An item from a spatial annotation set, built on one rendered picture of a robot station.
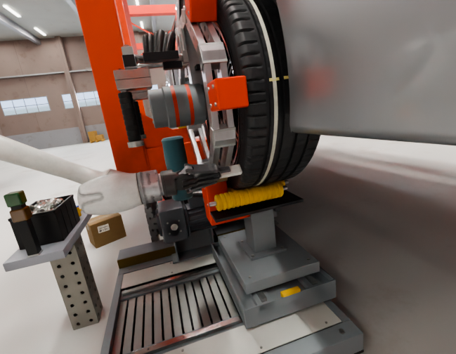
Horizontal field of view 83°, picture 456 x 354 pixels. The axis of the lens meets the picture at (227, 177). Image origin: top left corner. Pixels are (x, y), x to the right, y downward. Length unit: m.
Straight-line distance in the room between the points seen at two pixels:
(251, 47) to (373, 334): 1.01
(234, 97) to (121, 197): 0.37
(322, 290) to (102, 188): 0.81
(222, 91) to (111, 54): 0.88
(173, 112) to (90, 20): 0.71
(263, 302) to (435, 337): 0.58
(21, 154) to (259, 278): 0.81
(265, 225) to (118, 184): 0.60
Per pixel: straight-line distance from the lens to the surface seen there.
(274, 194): 0.92
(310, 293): 1.05
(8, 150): 0.85
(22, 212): 0.99
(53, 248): 1.04
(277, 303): 1.00
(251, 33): 0.72
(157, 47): 0.76
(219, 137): 0.69
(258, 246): 1.09
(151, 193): 0.71
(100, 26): 1.44
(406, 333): 1.19
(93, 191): 0.72
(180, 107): 0.88
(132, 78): 0.75
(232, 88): 0.61
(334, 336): 1.02
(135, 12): 7.29
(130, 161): 1.38
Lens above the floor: 0.81
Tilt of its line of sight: 14 degrees down
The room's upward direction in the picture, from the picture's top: 8 degrees counter-clockwise
